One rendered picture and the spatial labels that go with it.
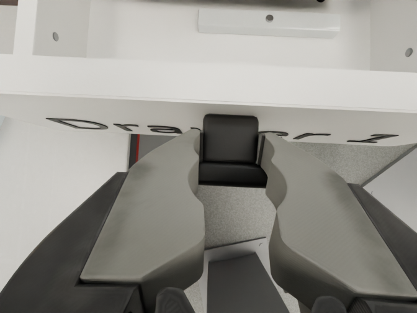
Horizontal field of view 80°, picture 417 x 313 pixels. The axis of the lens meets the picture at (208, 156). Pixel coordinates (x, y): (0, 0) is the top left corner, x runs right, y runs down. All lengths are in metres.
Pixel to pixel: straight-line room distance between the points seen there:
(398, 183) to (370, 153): 0.15
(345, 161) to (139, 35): 1.04
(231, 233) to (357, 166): 0.58
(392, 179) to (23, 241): 1.17
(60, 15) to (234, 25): 0.12
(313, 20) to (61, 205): 0.30
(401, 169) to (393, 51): 1.04
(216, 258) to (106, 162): 0.84
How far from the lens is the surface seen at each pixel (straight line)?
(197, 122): 0.15
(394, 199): 1.24
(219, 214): 1.05
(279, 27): 0.22
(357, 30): 0.26
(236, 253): 1.07
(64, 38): 0.22
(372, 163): 1.23
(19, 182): 0.34
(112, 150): 0.29
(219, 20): 0.22
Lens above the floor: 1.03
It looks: 86 degrees down
